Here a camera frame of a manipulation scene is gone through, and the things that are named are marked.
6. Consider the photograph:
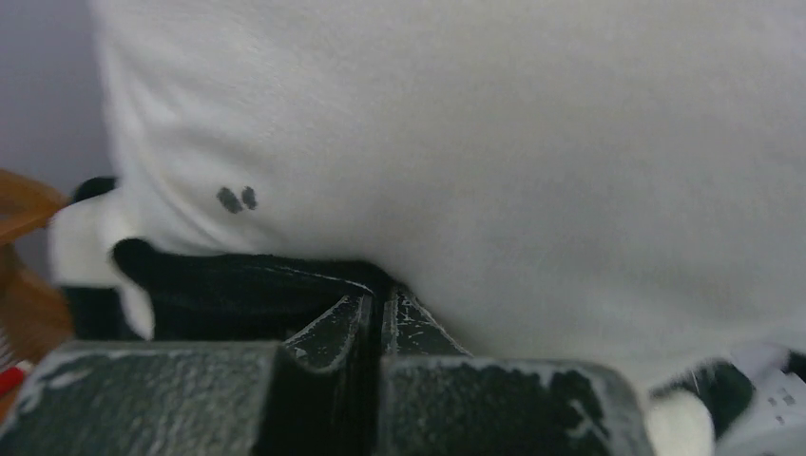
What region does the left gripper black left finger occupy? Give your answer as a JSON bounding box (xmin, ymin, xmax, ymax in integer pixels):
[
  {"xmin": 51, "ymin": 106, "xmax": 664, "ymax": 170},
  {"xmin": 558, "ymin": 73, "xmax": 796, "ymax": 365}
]
[{"xmin": 1, "ymin": 295, "xmax": 373, "ymax": 455}]

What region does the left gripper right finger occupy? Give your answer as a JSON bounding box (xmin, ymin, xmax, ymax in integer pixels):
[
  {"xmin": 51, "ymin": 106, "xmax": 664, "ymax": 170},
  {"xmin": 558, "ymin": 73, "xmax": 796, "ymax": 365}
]
[{"xmin": 377, "ymin": 287, "xmax": 653, "ymax": 456}]

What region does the white pillow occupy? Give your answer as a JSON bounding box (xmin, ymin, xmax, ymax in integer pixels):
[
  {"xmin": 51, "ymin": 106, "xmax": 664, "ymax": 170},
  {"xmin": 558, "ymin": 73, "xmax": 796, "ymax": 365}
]
[{"xmin": 90, "ymin": 1, "xmax": 805, "ymax": 388}]

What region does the black white checkered pillowcase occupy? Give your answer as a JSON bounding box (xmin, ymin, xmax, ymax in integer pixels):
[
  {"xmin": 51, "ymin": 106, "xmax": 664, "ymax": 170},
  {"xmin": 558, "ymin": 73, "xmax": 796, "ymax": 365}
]
[{"xmin": 49, "ymin": 178, "xmax": 805, "ymax": 455}]

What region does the wooden shelf rack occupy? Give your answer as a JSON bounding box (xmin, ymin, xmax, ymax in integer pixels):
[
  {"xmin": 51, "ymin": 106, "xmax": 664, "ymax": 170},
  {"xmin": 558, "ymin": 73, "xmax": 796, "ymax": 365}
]
[{"xmin": 1, "ymin": 169, "xmax": 73, "ymax": 420}]

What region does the white marker red cap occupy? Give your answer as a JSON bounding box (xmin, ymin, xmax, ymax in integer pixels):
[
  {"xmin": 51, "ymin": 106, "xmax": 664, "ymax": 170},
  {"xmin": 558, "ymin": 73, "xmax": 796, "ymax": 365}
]
[{"xmin": 0, "ymin": 360, "xmax": 33, "ymax": 397}]

